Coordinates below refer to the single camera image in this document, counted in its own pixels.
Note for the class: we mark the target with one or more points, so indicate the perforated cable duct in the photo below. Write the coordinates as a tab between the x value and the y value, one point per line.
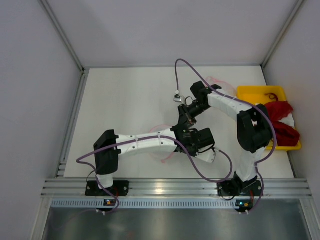
145	203

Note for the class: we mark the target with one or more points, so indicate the yellow plastic bin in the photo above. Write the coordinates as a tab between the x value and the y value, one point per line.
256	95

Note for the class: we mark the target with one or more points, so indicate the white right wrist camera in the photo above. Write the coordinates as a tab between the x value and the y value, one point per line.
178	98

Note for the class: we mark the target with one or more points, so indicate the aluminium front rail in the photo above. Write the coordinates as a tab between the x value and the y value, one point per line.
281	188

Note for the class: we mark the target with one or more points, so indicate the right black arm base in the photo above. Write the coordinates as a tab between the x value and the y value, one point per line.
235	187

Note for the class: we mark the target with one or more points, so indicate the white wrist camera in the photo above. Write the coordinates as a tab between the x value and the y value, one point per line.
178	98
207	156

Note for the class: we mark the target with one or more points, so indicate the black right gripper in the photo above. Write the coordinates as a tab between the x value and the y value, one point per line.
183	113

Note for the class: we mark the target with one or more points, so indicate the white garment in bin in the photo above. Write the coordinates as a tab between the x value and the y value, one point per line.
288	120

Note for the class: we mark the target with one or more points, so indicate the red garment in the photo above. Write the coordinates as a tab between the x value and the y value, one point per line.
286	136

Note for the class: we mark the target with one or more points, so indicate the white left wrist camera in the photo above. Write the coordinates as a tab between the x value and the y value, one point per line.
207	156

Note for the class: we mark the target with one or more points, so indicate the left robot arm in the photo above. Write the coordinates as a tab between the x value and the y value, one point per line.
107	161

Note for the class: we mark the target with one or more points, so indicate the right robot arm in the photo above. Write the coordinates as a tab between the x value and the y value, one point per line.
253	125

